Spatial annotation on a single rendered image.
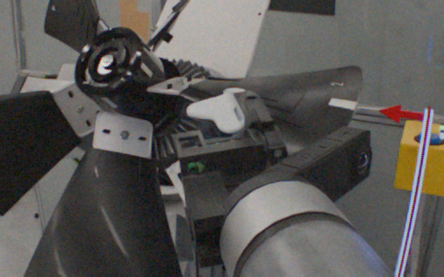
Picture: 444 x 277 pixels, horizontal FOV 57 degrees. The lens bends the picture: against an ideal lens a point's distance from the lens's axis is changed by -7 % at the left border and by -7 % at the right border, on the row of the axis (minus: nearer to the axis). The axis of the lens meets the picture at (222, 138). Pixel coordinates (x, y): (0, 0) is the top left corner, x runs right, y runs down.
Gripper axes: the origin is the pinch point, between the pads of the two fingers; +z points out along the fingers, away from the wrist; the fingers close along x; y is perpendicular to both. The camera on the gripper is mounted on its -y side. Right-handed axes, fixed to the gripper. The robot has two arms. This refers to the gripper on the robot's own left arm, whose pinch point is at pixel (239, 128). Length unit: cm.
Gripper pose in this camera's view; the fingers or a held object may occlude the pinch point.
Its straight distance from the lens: 46.0
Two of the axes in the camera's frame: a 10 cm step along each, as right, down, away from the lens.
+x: 1.0, 9.3, 3.5
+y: -9.8, 1.6, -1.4
